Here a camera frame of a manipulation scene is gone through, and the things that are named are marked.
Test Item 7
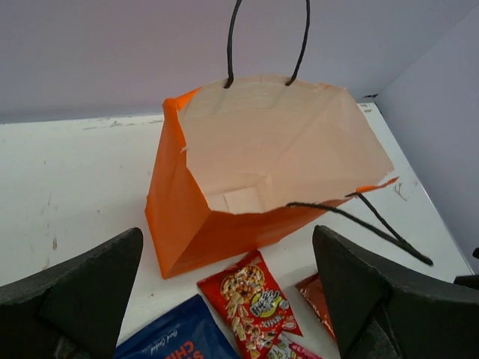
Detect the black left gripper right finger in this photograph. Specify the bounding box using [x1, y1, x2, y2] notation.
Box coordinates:
[312, 226, 478, 358]

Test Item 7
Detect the dark red snack packet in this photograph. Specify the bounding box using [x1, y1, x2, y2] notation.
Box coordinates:
[296, 273, 337, 342]

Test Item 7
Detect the pink candy packet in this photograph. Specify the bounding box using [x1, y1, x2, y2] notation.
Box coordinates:
[267, 334, 321, 359]

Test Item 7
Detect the orange paper bag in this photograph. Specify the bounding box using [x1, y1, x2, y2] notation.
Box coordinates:
[144, 0, 435, 280]

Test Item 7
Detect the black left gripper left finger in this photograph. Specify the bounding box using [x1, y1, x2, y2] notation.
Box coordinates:
[1, 227, 143, 358]

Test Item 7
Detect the red mixed snack packet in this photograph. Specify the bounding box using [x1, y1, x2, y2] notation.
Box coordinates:
[197, 250, 302, 358]

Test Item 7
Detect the blue Burts chips bag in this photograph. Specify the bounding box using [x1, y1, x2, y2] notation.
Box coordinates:
[114, 294, 239, 359]

